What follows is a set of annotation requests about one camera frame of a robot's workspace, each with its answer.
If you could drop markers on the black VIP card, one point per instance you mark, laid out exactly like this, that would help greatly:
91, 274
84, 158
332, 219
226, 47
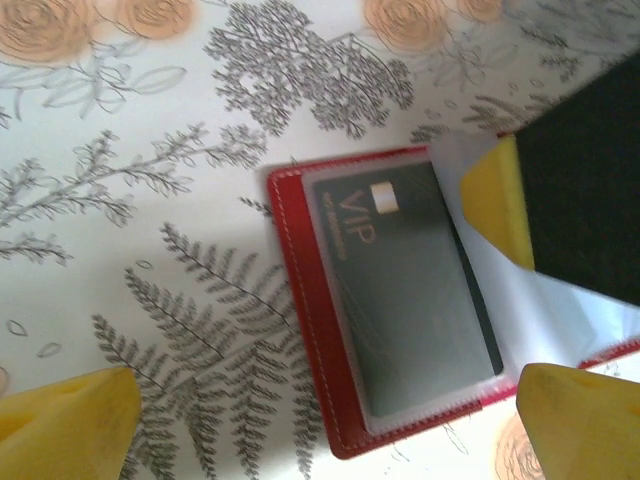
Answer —
400, 290

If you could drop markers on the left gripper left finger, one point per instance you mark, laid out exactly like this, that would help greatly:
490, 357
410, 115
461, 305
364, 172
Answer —
65, 430

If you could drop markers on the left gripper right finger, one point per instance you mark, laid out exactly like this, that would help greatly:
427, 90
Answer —
585, 430

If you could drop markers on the red framed grey card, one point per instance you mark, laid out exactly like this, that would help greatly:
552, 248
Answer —
297, 225

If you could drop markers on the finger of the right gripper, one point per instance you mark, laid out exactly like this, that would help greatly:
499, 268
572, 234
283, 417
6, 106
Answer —
580, 190

